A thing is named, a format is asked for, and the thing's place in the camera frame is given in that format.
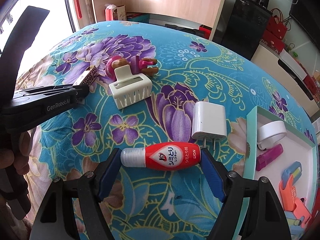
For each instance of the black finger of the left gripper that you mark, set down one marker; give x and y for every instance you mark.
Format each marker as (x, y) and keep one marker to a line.
(20, 39)

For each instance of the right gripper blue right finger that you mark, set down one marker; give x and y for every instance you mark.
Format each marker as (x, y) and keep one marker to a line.
(220, 180)

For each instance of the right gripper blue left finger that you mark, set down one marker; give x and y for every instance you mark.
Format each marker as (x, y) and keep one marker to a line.
(92, 188)

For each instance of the purple lighter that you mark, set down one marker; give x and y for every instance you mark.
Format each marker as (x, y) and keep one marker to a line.
(268, 157)

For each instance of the red stain remover bottle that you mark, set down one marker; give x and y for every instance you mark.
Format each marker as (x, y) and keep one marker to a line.
(165, 156)

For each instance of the white charger plug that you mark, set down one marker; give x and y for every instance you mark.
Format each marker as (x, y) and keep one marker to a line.
(209, 122)

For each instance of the white smart band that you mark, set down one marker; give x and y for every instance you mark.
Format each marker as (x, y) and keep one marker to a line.
(269, 134)

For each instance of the long blue orange utility knife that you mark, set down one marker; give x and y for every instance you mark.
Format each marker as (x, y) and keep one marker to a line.
(287, 185)

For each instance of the gold patterned harmonica box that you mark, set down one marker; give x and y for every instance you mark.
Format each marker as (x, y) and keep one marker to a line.
(87, 77)

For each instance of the white hair claw clip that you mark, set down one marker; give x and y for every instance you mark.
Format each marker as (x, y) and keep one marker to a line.
(128, 88)

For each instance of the person hand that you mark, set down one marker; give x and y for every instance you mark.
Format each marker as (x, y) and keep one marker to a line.
(19, 160)

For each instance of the teal white tray box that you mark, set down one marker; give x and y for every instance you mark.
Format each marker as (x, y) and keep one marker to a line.
(297, 147)

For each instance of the floral blue tablecloth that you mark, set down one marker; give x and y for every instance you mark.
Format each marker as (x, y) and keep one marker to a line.
(148, 204)

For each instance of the red paper bag floor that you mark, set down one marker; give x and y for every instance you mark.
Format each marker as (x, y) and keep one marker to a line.
(115, 13)

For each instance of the pink doll figure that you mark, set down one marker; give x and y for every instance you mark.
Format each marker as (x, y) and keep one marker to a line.
(137, 65)

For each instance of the white TV stand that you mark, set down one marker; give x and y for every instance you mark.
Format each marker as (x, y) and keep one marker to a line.
(267, 61)

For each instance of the red gift bag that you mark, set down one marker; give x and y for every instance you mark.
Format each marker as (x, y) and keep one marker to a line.
(275, 31)

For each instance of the black water dispenser cabinet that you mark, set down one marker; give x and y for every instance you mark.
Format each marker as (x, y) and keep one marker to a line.
(245, 27)

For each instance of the wooden curved shelf desk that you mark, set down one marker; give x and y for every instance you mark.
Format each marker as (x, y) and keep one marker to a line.
(203, 12)

